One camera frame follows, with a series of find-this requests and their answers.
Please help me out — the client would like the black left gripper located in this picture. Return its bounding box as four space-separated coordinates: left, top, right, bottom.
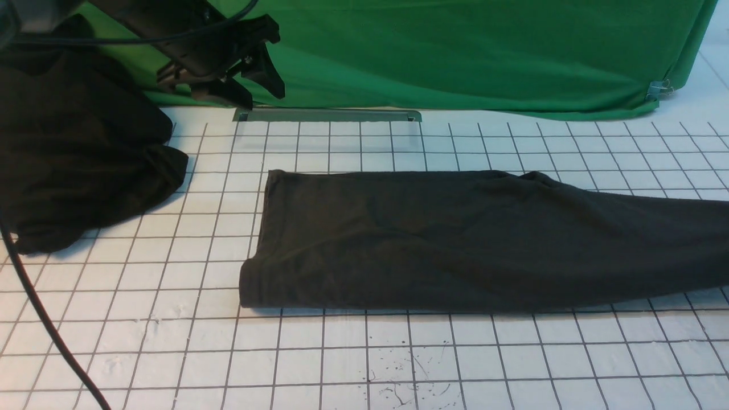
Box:
91 1 286 110

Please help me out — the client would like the gray long-sleeved shirt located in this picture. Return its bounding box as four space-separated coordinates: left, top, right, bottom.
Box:
239 170 728 314

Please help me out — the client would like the gray metal bar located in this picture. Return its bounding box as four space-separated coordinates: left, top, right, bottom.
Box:
234 106 422 122

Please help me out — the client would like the black crumpled garment pile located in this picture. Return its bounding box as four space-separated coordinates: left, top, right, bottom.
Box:
1 44 189 255

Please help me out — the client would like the green backdrop cloth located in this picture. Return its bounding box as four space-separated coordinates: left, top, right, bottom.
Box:
74 0 718 121

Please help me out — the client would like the silver binder clip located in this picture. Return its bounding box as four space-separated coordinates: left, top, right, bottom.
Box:
645 79 675 101

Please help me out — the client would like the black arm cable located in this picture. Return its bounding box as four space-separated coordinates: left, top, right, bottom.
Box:
0 0 260 410

